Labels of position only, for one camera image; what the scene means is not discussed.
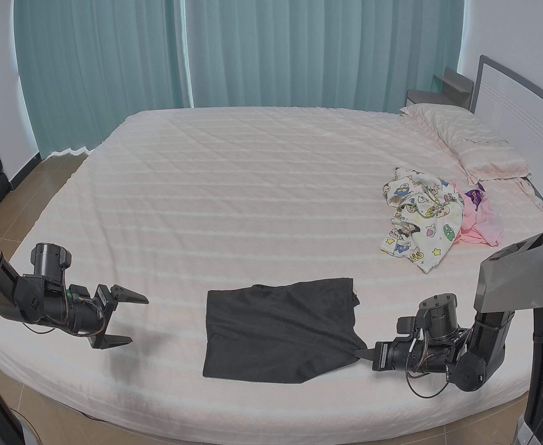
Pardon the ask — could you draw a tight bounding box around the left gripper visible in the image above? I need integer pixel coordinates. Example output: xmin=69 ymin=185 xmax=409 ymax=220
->
xmin=67 ymin=285 xmax=150 ymax=350

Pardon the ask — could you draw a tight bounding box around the pink garment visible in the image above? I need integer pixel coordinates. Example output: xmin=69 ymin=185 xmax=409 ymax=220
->
xmin=450 ymin=181 xmax=505 ymax=247

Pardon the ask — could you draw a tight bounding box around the white printed pyjama top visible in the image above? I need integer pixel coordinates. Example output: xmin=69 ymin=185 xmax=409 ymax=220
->
xmin=379 ymin=167 xmax=466 ymax=273

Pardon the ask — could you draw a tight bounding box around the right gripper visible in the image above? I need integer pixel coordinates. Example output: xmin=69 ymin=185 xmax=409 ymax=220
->
xmin=372 ymin=339 xmax=413 ymax=373

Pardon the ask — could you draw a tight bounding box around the blue-green curtain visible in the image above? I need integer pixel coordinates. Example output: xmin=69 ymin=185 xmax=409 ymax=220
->
xmin=181 ymin=0 xmax=467 ymax=114
xmin=14 ymin=0 xmax=192 ymax=156

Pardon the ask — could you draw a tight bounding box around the bed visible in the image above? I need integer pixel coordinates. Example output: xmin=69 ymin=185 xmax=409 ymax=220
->
xmin=0 ymin=55 xmax=543 ymax=439

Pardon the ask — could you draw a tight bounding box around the grey bedside table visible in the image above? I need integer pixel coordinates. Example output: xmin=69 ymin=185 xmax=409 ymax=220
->
xmin=406 ymin=67 xmax=475 ymax=110

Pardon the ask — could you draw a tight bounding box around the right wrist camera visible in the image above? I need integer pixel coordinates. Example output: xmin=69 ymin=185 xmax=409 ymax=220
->
xmin=396 ymin=316 xmax=420 ymax=337

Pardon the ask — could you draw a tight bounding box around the black T-shirt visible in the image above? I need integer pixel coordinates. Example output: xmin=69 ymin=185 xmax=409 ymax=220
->
xmin=202 ymin=277 xmax=369 ymax=384

